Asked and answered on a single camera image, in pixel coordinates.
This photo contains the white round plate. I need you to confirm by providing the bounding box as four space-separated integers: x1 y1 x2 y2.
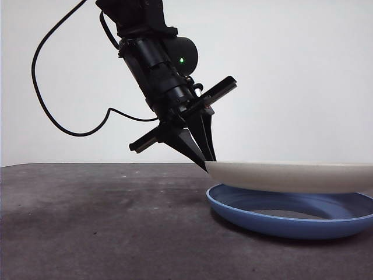
205 160 373 194

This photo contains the blue round plate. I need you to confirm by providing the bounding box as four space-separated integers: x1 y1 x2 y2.
206 183 373 241

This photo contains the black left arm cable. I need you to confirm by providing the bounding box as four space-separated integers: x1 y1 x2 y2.
31 0 160 137

